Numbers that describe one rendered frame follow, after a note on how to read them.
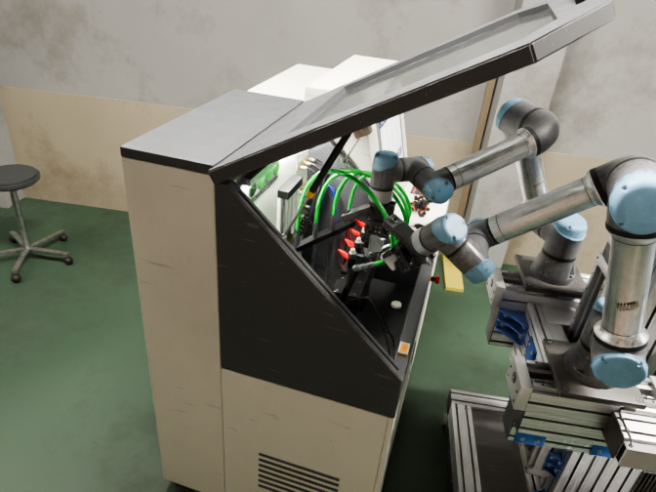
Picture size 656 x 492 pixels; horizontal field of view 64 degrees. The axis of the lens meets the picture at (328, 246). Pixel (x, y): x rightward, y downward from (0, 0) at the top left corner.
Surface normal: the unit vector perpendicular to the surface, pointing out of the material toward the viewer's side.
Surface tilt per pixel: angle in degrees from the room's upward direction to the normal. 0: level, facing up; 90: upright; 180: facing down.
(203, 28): 90
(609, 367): 97
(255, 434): 90
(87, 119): 90
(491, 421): 0
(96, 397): 0
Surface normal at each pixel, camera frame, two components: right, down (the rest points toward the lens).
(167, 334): -0.29, 0.48
